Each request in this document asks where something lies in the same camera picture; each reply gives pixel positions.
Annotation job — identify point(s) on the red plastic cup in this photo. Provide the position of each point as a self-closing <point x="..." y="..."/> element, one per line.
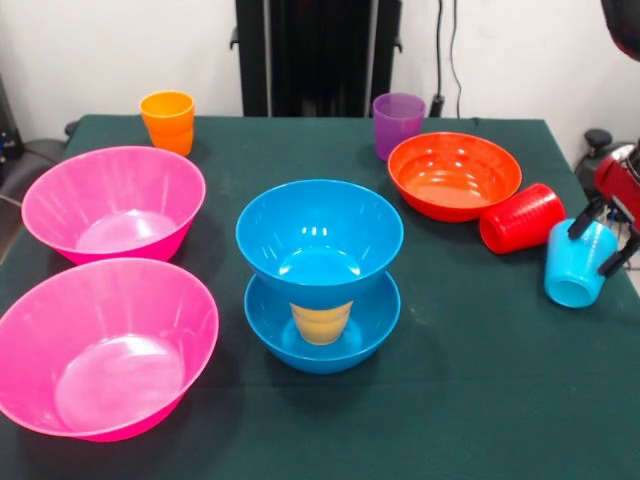
<point x="525" y="220"/>

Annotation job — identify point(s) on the yellow plastic cup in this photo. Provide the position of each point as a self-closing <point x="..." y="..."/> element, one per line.
<point x="322" y="322"/>

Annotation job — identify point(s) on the dark green table cloth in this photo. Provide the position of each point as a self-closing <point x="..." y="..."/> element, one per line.
<point x="450" y="400"/>

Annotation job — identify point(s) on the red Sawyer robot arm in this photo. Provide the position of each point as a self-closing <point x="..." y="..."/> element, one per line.
<point x="625" y="25"/>

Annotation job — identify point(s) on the blue plastic bowl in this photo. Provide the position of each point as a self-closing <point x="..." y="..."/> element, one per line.
<point x="265" y="330"/>
<point x="270" y="225"/>

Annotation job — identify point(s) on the purple plastic cup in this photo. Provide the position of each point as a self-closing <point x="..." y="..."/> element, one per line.
<point x="397" y="120"/>

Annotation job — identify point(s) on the red-orange plastic bowl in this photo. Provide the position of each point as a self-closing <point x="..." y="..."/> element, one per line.
<point x="455" y="185"/>

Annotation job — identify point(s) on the light blue plastic cup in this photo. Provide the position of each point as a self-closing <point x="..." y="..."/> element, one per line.
<point x="570" y="265"/>

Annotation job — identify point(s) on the orange plastic cup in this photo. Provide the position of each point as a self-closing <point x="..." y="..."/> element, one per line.
<point x="167" y="125"/>

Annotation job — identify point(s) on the pink plastic bowl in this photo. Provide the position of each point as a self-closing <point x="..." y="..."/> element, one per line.
<point x="75" y="200"/>
<point x="100" y="350"/>

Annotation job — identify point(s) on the black upright post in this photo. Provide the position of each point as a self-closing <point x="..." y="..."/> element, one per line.
<point x="310" y="50"/>

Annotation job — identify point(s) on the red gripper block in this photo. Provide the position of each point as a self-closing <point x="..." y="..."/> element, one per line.
<point x="612" y="180"/>

